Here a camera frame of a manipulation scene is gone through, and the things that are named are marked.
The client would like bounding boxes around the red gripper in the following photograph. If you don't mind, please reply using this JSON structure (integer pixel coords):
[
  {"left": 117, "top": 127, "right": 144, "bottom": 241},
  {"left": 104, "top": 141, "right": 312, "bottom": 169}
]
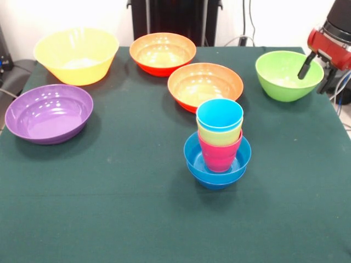
[{"left": 297, "top": 27, "right": 351, "bottom": 95}]

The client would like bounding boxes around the light green bowl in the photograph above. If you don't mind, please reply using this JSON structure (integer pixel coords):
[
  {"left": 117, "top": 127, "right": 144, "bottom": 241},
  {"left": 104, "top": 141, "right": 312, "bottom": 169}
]
[{"left": 255, "top": 50, "right": 325, "bottom": 102}]

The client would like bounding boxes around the light blue cup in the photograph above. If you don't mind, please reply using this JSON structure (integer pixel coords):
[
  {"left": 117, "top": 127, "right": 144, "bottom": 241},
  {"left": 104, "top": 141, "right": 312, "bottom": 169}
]
[{"left": 196, "top": 99, "right": 245, "bottom": 132}]

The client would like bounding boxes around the yellow-green cup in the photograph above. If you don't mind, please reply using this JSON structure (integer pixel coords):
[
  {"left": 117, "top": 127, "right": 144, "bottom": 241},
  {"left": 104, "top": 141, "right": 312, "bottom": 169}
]
[{"left": 196, "top": 118, "right": 244, "bottom": 146}]

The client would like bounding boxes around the orange bowl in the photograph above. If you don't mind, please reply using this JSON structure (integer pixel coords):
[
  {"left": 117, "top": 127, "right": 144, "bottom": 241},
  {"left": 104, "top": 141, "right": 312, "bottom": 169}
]
[
  {"left": 167, "top": 62, "right": 245, "bottom": 114},
  {"left": 129, "top": 32, "right": 197, "bottom": 77}
]

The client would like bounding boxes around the red cup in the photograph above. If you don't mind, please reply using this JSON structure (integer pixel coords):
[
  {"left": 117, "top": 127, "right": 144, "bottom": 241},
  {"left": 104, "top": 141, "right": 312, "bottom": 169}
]
[{"left": 197, "top": 129, "right": 244, "bottom": 173}]

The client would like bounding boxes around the dark blue bowl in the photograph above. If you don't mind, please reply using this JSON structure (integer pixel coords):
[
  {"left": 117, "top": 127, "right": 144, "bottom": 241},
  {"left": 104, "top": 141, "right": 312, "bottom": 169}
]
[{"left": 186, "top": 164, "right": 247, "bottom": 191}]

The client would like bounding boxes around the light blue bowl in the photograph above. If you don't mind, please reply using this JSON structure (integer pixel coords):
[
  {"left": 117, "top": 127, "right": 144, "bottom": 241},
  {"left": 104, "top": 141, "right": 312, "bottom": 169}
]
[{"left": 183, "top": 131, "right": 252, "bottom": 176}]

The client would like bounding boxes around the black rounded base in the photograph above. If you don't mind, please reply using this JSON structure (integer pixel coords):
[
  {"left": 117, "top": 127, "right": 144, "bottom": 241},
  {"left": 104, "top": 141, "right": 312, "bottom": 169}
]
[{"left": 325, "top": 70, "right": 351, "bottom": 95}]

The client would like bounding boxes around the dark green tablecloth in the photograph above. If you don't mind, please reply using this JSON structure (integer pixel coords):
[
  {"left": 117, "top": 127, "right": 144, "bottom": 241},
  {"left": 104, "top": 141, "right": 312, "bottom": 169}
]
[{"left": 0, "top": 45, "right": 351, "bottom": 263}]

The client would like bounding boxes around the large yellow bowl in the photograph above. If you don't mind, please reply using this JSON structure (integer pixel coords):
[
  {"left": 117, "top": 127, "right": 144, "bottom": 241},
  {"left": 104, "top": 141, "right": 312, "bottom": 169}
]
[{"left": 33, "top": 27, "right": 120, "bottom": 87}]

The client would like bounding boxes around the purple bowl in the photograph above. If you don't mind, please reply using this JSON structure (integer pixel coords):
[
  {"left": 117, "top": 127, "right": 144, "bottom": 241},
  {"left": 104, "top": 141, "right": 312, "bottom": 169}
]
[{"left": 4, "top": 83, "right": 94, "bottom": 145}]

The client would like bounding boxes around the black chair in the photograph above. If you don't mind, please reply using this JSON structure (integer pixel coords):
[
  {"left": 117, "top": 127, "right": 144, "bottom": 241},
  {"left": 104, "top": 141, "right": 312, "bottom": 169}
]
[{"left": 0, "top": 59, "right": 37, "bottom": 99}]

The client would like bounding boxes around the grey blue cable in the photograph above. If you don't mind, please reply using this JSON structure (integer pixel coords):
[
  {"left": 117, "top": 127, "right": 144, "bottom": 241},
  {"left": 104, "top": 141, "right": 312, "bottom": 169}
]
[{"left": 329, "top": 71, "right": 351, "bottom": 106}]

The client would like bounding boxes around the black wall cable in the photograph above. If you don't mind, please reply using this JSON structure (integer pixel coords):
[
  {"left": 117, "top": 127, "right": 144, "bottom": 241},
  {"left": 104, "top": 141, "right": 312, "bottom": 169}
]
[{"left": 247, "top": 0, "right": 257, "bottom": 47}]

